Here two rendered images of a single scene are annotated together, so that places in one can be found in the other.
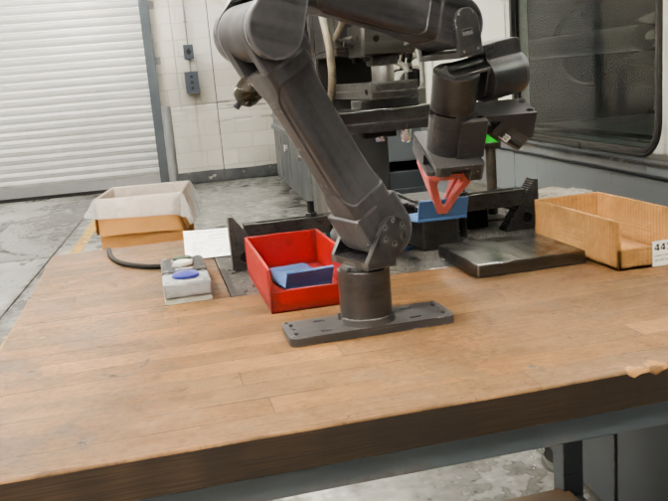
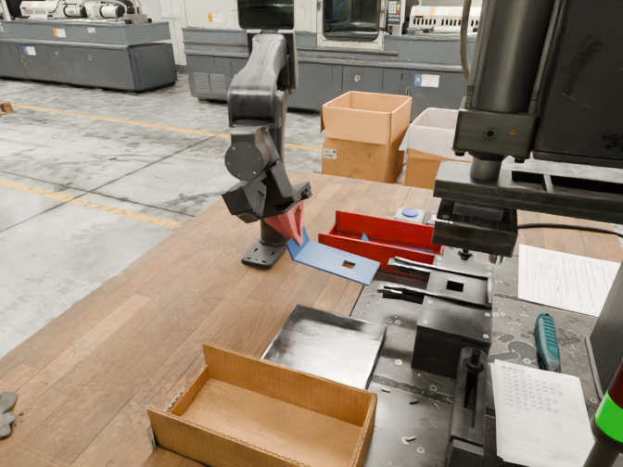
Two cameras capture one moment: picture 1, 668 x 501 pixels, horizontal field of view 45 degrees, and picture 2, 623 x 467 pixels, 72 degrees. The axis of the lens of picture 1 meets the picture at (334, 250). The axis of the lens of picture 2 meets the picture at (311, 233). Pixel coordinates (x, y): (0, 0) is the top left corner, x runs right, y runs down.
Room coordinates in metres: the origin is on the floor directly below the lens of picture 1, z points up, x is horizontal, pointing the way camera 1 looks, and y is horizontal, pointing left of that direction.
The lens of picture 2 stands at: (1.46, -0.69, 1.40)
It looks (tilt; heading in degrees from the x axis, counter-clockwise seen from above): 29 degrees down; 123
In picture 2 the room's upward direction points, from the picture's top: straight up
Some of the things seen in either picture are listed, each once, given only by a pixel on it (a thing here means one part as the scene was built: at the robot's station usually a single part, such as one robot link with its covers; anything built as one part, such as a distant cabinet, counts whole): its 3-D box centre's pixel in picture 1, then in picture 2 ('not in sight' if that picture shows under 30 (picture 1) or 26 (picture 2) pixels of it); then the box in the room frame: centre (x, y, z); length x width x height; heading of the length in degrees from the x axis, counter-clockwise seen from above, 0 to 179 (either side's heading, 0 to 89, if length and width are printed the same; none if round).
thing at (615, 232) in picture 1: (609, 230); (264, 424); (1.22, -0.43, 0.93); 0.25 x 0.13 x 0.08; 12
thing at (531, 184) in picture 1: (518, 204); (463, 450); (1.44, -0.34, 0.95); 0.06 x 0.03 x 0.09; 102
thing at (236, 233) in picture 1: (249, 241); not in sight; (1.30, 0.14, 0.95); 0.06 x 0.03 x 0.09; 102
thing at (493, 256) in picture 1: (508, 253); (324, 352); (1.20, -0.27, 0.91); 0.17 x 0.16 x 0.02; 102
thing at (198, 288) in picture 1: (188, 295); (408, 223); (1.14, 0.22, 0.90); 0.07 x 0.07 x 0.06; 12
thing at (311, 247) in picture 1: (296, 266); (382, 243); (1.15, 0.06, 0.93); 0.25 x 0.12 x 0.06; 12
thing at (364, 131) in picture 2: not in sight; (364, 140); (0.07, 2.13, 0.43); 0.59 x 0.54 x 0.58; 98
